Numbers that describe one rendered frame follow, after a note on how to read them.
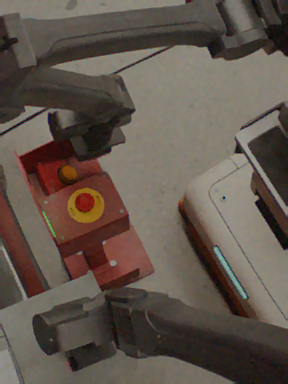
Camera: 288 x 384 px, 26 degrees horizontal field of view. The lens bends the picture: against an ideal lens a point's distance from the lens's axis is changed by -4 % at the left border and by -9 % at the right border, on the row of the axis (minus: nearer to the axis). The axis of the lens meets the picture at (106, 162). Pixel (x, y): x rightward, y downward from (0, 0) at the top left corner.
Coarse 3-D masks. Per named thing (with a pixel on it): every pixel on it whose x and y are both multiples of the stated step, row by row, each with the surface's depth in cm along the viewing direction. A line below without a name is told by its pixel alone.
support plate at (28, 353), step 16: (64, 288) 101; (80, 288) 101; (96, 288) 101; (16, 304) 100; (32, 304) 100; (48, 304) 100; (16, 320) 99; (0, 336) 99; (16, 336) 98; (32, 336) 98; (16, 352) 97; (32, 352) 97; (32, 368) 96; (48, 368) 96; (64, 368) 96; (96, 368) 96; (112, 368) 96; (128, 368) 96
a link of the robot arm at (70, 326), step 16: (128, 288) 78; (32, 320) 78; (48, 320) 75; (64, 320) 75; (80, 320) 74; (96, 320) 75; (112, 320) 77; (48, 336) 75; (64, 336) 73; (80, 336) 74; (96, 336) 75; (112, 336) 77; (48, 352) 76
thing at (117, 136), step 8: (88, 128) 120; (120, 128) 127; (80, 136) 125; (88, 136) 122; (96, 136) 121; (104, 136) 121; (112, 136) 126; (120, 136) 126; (72, 144) 124; (80, 144) 124; (88, 144) 124; (96, 144) 123; (104, 144) 124; (112, 144) 125; (120, 144) 126; (80, 152) 123; (88, 152) 123
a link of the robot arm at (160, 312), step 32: (128, 320) 72; (160, 320) 66; (192, 320) 63; (224, 320) 60; (256, 320) 59; (128, 352) 73; (160, 352) 67; (192, 352) 61; (224, 352) 56; (256, 352) 52
